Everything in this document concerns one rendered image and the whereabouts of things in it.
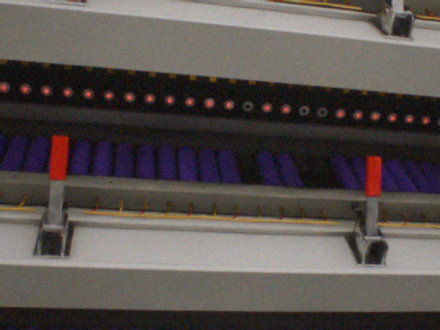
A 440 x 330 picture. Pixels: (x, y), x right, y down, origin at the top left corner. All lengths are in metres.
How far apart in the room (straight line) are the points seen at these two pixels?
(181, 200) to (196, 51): 0.14
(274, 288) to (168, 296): 0.09
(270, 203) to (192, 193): 0.07
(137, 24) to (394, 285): 0.31
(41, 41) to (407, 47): 0.29
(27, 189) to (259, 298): 0.22
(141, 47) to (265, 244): 0.20
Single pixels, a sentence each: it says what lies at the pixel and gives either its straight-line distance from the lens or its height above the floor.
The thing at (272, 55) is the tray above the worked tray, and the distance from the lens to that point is 0.49.
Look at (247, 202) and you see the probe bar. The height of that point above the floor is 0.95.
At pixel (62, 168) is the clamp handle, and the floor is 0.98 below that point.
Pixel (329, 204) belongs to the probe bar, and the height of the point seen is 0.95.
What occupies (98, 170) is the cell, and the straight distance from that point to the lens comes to 0.58.
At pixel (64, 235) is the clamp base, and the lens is 0.50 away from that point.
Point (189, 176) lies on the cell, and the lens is 0.58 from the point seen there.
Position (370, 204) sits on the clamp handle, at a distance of 0.55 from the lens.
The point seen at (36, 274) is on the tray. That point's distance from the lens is 0.51.
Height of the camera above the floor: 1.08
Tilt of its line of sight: 6 degrees down
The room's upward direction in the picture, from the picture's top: 5 degrees clockwise
